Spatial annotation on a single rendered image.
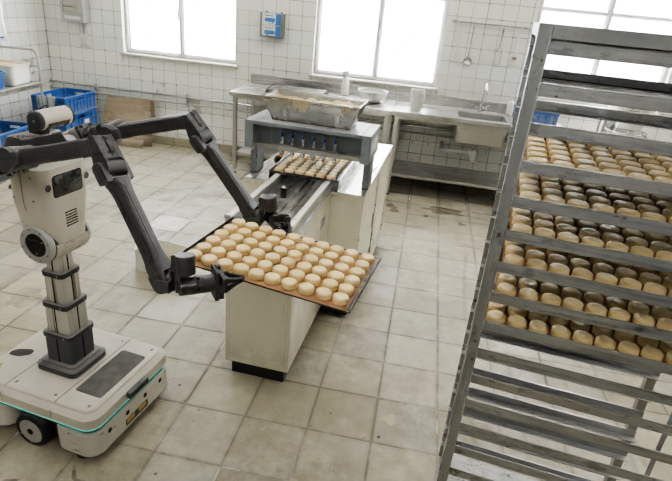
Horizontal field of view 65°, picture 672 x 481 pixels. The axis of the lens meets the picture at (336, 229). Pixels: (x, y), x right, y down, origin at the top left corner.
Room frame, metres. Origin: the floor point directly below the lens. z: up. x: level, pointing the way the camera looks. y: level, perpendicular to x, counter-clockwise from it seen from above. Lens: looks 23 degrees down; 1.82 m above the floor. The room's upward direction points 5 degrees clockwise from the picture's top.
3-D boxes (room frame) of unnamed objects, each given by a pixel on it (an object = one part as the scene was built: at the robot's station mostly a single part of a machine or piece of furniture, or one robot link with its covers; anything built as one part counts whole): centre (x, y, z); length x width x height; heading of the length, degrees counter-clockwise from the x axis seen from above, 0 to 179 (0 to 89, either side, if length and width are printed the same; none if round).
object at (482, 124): (5.64, -0.49, 0.61); 3.40 x 0.70 x 1.22; 82
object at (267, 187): (3.16, 0.30, 0.87); 2.01 x 0.03 x 0.07; 169
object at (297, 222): (3.10, 0.02, 0.87); 2.01 x 0.03 x 0.07; 169
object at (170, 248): (3.25, 1.18, 0.08); 0.30 x 0.22 x 0.16; 74
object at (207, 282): (1.40, 0.38, 1.00); 0.07 x 0.07 x 0.10; 29
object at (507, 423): (1.55, -0.81, 0.42); 0.64 x 0.03 x 0.03; 74
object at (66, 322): (1.88, 1.11, 0.38); 0.13 x 0.13 x 0.40; 74
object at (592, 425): (1.55, -0.81, 0.51); 0.64 x 0.03 x 0.03; 74
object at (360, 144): (3.02, 0.18, 1.01); 0.72 x 0.33 x 0.34; 79
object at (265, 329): (2.52, 0.28, 0.45); 0.70 x 0.34 x 0.90; 169
